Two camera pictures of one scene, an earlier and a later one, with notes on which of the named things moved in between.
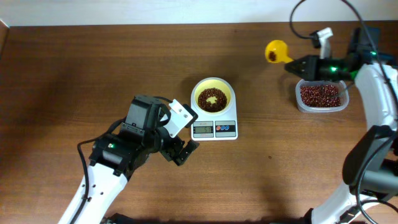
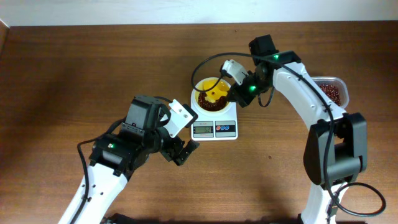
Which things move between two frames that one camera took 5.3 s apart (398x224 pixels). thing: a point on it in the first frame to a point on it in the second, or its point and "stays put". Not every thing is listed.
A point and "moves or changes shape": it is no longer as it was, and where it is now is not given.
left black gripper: (170, 153) stays put
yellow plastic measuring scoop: (276, 51) moves or changes shape
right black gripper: (309, 67) to (243, 99)
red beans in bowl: (212, 99) stays put
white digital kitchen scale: (214, 101) stays put
